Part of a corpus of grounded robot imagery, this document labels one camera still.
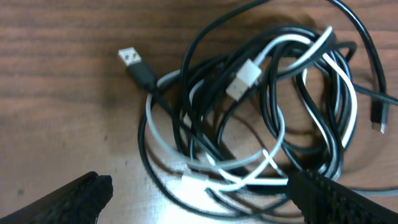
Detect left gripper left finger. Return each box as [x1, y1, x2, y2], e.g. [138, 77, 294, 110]
[1, 171, 113, 224]

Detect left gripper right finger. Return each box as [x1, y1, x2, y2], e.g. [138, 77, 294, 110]
[287, 170, 397, 224]

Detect thin black cable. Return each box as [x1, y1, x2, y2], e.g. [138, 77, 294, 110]
[214, 0, 398, 197]

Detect black usb cable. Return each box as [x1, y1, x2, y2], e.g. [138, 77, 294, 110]
[117, 0, 398, 223]

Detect white usb cable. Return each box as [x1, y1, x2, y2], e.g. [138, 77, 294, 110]
[145, 26, 358, 192]

